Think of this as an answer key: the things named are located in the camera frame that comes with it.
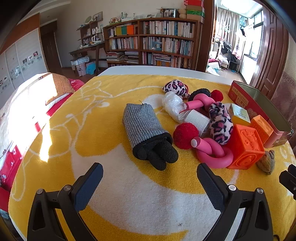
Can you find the black pompom ball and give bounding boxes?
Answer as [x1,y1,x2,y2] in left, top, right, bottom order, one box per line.
[188,88,211,101]

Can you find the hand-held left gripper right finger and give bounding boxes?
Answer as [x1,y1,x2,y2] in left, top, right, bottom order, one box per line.
[196,162,274,241]

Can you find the white sliding wardrobe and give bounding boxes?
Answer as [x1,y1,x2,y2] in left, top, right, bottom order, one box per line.
[0,29,48,93]

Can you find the white gauze roll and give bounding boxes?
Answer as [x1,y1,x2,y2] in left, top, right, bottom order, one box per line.
[184,109,211,133]

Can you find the grey sheer curtain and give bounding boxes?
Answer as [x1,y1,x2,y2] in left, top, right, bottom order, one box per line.
[216,7,243,40]

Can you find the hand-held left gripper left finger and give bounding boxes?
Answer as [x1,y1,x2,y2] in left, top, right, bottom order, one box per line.
[27,162,104,241]

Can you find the plaid pillow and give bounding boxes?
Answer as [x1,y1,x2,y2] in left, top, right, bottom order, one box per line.
[45,74,75,106]

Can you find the large red pompom ball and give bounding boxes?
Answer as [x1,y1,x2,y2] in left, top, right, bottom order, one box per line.
[173,122,200,149]

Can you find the pile of clothes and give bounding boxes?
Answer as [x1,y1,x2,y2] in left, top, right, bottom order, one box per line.
[215,37,238,67]

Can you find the bed with red sheet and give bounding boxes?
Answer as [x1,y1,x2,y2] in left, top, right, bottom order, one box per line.
[0,72,85,214]

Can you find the wooden desk with hutch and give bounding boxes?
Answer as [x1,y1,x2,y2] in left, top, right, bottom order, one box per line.
[69,20,107,76]

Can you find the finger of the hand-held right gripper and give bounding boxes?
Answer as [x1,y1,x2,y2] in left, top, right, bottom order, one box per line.
[279,164,296,200]

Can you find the pink storage box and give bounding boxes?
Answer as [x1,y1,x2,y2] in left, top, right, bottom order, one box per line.
[76,61,89,76]

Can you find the brown plush toy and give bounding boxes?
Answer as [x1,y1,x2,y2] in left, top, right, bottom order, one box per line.
[255,149,275,175]

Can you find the small red pompom ball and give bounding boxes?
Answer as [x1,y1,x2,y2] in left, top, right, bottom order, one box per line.
[210,89,224,102]

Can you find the dark wooden room door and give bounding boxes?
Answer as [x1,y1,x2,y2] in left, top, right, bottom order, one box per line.
[40,20,63,72]

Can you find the green patterned gift box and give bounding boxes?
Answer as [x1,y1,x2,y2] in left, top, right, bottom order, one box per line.
[186,9,206,17]

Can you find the white and green medicine box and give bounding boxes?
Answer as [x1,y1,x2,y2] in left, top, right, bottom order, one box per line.
[228,103,251,127]

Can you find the grey and black knit glove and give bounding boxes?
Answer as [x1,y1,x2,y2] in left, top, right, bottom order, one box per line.
[122,103,179,171]

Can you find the large orange embossed cube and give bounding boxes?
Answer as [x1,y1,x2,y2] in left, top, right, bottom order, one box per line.
[227,124,265,170]

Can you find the blue plastic stool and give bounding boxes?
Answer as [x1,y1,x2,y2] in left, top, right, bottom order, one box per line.
[85,62,97,75]

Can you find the small leopard print plush toy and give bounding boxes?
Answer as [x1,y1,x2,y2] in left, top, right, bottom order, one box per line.
[162,79,190,100]

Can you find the long leopard print plush toy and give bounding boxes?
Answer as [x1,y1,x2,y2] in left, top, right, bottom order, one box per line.
[208,102,234,146]

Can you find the clear plastic bag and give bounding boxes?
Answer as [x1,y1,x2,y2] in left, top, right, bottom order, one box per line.
[161,91,188,123]

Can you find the red tin box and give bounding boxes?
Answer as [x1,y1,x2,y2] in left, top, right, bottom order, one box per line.
[227,80,294,149]

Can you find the yellow and white blanket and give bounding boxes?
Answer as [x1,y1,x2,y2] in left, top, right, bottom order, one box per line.
[8,74,296,241]

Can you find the rows of books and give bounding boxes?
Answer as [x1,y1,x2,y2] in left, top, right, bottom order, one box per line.
[106,21,195,69]

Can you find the wooden bookshelf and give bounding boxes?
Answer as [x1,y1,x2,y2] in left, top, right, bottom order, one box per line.
[102,19,201,70]

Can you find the pink knotted foam tube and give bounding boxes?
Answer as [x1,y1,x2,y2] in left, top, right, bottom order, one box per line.
[184,94,215,112]
[191,137,234,169]

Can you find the brown patterned curtain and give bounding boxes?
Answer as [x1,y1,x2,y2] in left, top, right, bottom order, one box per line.
[270,56,296,112]

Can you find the red pillow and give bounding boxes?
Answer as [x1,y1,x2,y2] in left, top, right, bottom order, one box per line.
[68,78,85,92]

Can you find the small orange embossed cube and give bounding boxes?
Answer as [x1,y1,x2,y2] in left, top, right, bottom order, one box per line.
[249,115,274,149]

